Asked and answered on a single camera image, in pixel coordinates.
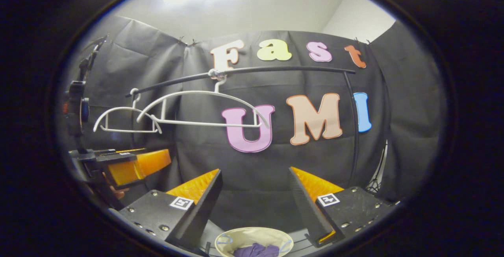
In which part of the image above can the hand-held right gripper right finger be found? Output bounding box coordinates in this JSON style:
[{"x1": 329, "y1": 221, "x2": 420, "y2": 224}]
[{"x1": 289, "y1": 166, "x2": 402, "y2": 248}]

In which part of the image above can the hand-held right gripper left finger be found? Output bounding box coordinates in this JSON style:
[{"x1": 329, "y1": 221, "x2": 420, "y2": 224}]
[{"x1": 118, "y1": 169, "x2": 223, "y2": 250}]

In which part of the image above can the beige laundry hamper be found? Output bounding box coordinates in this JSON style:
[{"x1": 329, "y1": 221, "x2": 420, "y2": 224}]
[{"x1": 215, "y1": 227, "x2": 295, "y2": 257}]

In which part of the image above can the purple knit shirt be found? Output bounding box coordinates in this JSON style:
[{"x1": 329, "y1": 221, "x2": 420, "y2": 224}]
[{"x1": 233, "y1": 243, "x2": 280, "y2": 257}]

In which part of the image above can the white plastic hanger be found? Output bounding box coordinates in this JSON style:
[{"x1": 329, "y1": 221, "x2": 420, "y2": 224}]
[
  {"x1": 93, "y1": 88, "x2": 163, "y2": 134},
  {"x1": 137, "y1": 69, "x2": 270, "y2": 128}
]

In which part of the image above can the black clothes rack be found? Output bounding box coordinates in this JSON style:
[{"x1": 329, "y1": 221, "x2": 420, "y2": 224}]
[{"x1": 125, "y1": 65, "x2": 361, "y2": 189}]

